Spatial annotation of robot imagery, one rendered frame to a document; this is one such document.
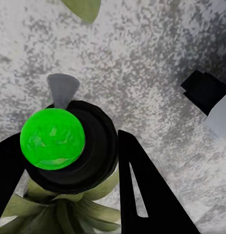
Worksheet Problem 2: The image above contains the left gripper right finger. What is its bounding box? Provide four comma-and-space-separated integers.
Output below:
118, 130, 200, 234

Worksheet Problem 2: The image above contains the insectifuge atomizer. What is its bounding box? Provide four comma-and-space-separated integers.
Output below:
20, 74, 119, 194

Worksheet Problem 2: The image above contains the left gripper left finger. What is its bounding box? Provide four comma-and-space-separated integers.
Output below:
0, 133, 25, 218

